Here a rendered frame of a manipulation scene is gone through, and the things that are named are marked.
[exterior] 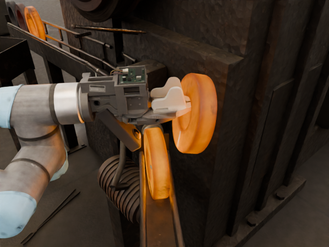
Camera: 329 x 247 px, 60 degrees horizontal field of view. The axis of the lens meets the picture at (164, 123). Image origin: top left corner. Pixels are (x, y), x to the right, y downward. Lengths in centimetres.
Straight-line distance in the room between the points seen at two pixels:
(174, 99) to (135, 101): 7
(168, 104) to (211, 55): 24
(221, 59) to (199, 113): 24
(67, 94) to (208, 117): 24
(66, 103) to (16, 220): 19
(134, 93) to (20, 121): 20
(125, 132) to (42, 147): 15
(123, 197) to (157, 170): 29
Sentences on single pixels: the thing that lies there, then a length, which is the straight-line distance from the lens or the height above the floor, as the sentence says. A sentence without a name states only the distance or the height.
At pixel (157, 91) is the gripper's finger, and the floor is 88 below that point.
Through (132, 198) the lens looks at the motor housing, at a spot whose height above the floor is 52.
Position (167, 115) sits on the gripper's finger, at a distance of 51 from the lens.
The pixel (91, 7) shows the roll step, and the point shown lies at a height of 93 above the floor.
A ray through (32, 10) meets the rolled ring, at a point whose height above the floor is 77.
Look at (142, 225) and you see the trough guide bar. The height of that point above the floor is 70.
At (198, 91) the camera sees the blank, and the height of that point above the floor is 90.
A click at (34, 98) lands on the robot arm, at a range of 53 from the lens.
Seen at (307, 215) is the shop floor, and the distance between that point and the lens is 157.
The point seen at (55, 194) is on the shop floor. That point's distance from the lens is 159.
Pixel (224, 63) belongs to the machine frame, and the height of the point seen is 87.
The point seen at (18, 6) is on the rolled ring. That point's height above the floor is 76.
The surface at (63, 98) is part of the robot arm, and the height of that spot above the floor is 89.
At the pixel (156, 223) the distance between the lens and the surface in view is 61.
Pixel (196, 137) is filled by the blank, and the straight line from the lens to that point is 50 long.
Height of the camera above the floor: 114
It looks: 36 degrees down
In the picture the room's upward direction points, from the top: straight up
